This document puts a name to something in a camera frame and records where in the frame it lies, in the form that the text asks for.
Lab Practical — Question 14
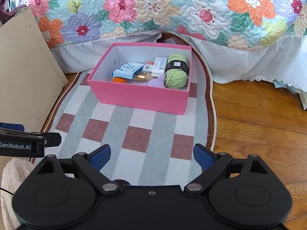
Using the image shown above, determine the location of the orange makeup sponge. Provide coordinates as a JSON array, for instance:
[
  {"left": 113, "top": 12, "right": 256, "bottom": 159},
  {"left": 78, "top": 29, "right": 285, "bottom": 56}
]
[{"left": 111, "top": 77, "right": 127, "bottom": 84}]

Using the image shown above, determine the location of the purple plush toy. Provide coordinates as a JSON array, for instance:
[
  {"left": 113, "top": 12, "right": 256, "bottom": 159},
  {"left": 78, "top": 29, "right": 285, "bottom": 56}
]
[{"left": 143, "top": 74, "right": 165, "bottom": 88}]

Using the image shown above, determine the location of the green yarn ball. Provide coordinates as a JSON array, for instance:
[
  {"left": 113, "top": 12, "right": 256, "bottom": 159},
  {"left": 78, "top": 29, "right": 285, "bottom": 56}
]
[{"left": 164, "top": 53, "right": 189, "bottom": 90}]

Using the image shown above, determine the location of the blue white tissue pack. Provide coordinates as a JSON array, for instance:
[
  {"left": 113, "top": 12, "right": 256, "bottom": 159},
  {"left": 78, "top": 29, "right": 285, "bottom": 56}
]
[{"left": 111, "top": 62, "right": 144, "bottom": 80}]

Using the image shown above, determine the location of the gold cap foundation bottle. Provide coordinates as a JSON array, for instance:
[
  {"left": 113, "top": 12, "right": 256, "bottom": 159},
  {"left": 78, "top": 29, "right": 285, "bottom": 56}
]
[{"left": 133, "top": 72, "right": 157, "bottom": 83}]

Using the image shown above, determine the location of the small white tissue packet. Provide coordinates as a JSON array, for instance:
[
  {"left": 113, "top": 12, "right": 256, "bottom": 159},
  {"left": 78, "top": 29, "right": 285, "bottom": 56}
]
[{"left": 151, "top": 57, "right": 168, "bottom": 77}]

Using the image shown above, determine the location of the orange label cotton swab box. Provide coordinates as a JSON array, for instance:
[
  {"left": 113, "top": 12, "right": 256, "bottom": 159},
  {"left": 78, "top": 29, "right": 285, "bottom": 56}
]
[{"left": 142, "top": 61, "right": 154, "bottom": 72}]

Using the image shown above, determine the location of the white fluffy towel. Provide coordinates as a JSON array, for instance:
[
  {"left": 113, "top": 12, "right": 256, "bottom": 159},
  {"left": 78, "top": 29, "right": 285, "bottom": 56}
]
[{"left": 1, "top": 157, "right": 35, "bottom": 229}]

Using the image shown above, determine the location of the checkered cartoon rug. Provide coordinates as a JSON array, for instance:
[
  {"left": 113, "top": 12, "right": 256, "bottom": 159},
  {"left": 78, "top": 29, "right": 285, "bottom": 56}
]
[{"left": 30, "top": 31, "right": 218, "bottom": 187}]

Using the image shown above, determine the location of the pink storage box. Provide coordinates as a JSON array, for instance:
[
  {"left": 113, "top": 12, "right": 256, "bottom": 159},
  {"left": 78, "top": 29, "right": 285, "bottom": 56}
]
[{"left": 87, "top": 43, "right": 192, "bottom": 115}]

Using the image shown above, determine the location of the floral quilted bedspread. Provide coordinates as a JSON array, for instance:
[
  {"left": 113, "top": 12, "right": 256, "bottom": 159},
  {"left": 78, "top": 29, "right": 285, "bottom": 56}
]
[{"left": 9, "top": 0, "right": 306, "bottom": 94}]

